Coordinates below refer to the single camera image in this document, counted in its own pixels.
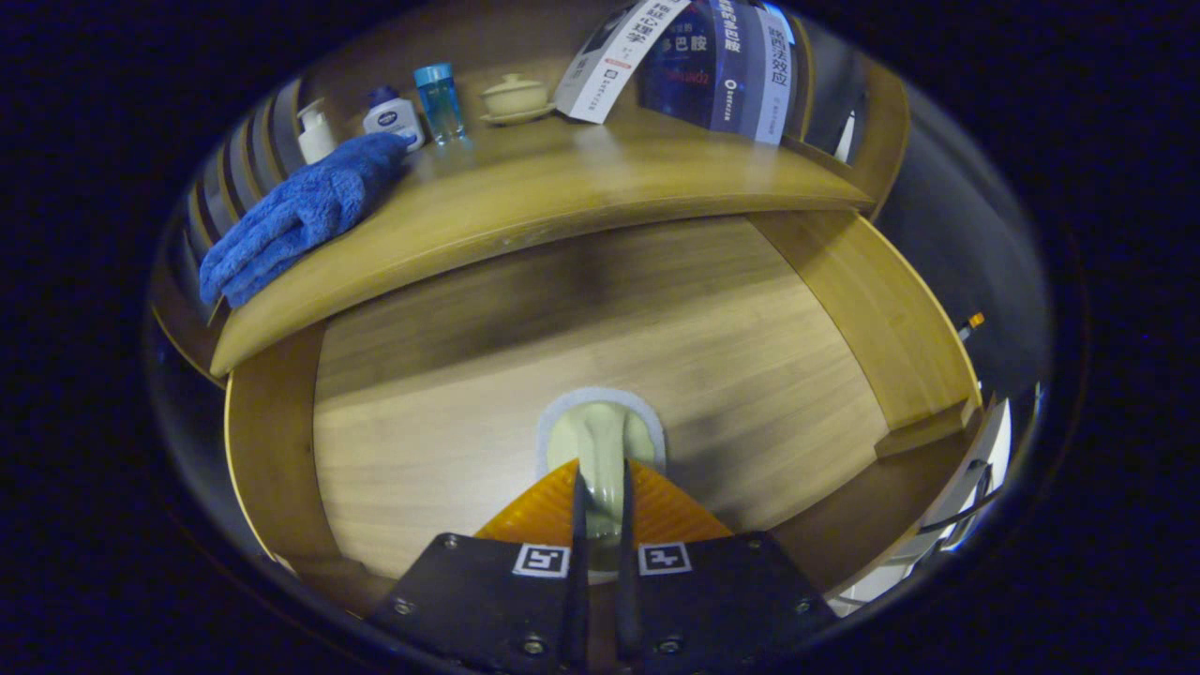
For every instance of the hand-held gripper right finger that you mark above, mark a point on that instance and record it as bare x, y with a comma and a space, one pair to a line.
626, 581

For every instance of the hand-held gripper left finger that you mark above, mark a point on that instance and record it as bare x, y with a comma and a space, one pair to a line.
578, 581

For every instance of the pale green scrub brush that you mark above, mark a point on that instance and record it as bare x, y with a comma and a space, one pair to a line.
600, 441

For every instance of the wooden drawer with black knob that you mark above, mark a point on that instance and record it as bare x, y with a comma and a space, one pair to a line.
469, 422

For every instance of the wooden countertop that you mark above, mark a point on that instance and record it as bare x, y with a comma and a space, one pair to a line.
562, 187

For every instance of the wooden cabinet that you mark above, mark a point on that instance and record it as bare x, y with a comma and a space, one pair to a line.
886, 141

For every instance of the black and orange device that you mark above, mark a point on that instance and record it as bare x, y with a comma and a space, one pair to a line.
972, 323

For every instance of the blue folded towel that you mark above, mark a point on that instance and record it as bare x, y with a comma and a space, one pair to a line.
300, 216

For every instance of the beige lidded tea cup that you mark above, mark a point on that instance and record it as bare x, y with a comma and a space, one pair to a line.
514, 97

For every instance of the clear blue bottle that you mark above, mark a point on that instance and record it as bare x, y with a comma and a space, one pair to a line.
440, 105

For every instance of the white bottle with blue cap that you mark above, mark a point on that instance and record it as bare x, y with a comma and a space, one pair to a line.
394, 120

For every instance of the black backdrop cloth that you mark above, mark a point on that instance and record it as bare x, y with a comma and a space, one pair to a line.
984, 234

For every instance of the white pump bottle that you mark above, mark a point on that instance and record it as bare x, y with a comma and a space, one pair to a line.
317, 141

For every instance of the white book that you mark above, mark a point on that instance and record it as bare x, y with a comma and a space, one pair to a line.
614, 66

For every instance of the dark navy book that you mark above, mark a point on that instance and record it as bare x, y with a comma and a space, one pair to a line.
680, 66

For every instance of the lavender book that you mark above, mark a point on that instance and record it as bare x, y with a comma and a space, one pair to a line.
778, 80

